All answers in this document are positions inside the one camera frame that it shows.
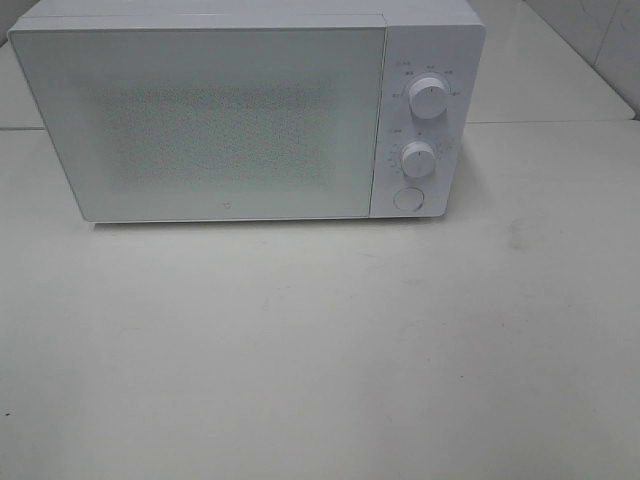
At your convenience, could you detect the round white door button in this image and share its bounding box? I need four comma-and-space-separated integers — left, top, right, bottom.
393, 187, 425, 212

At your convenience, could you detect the white microwave oven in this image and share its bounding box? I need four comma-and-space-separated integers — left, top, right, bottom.
8, 1, 486, 223

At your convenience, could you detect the white microwave knob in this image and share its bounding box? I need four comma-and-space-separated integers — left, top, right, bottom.
400, 141, 436, 178
407, 73, 451, 120

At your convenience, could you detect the white microwave door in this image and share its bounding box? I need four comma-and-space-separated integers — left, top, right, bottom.
12, 28, 385, 223

